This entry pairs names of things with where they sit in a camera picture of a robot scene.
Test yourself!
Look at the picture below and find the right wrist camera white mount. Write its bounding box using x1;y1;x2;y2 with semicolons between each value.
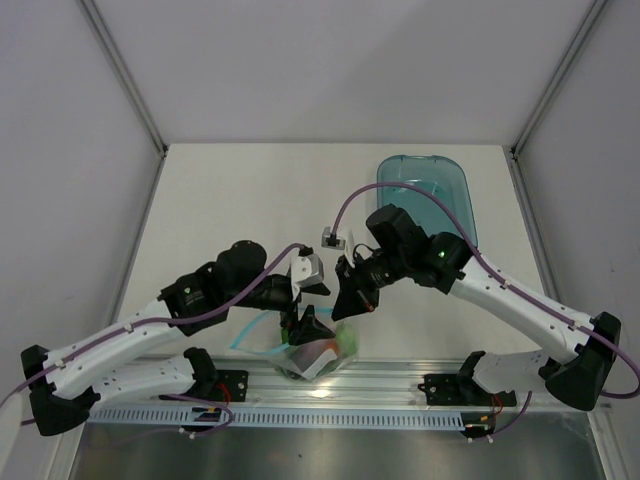
321;226;355;267

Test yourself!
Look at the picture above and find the right side aluminium rail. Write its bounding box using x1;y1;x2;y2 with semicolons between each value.
503;147;561;301

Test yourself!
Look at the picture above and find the clear zip bag blue zipper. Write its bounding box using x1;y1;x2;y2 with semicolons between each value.
230;307;359;382

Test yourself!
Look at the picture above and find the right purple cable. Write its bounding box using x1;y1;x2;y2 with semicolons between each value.
332;182;640;444

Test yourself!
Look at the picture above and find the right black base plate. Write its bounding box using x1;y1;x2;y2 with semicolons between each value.
417;373;517;407

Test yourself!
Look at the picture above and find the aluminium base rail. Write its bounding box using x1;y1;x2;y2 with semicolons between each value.
84;355;612;412

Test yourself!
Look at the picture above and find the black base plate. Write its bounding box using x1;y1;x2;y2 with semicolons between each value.
185;370;249;403
417;373;517;407

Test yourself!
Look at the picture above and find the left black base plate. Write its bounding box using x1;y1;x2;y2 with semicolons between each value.
185;370;249;403

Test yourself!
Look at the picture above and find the left aluminium frame post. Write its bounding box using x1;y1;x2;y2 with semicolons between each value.
76;0;168;157

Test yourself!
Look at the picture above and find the aluminium frame post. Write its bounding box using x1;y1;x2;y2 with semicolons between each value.
509;0;613;161
76;0;168;157

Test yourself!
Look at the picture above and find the slotted grey cable duct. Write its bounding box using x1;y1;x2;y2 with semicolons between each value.
88;404;465;431

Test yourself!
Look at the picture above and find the green toy bell pepper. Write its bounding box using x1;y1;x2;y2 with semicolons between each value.
335;324;359;358

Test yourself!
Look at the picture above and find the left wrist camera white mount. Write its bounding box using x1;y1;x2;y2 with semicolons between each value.
288;247;331;298

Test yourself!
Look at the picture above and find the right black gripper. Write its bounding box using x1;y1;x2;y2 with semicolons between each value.
333;248;409;321

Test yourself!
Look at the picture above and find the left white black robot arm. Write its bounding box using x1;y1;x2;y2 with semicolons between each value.
21;240;330;437

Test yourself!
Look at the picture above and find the right aluminium frame post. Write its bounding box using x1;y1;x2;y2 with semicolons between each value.
509;0;613;161

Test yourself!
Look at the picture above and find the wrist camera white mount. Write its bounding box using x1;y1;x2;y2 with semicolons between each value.
321;226;355;267
288;247;331;298

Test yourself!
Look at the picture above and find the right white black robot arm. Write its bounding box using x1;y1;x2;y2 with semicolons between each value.
323;205;621;411

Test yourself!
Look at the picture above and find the teal plastic tray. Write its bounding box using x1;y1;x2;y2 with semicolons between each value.
376;155;478;244

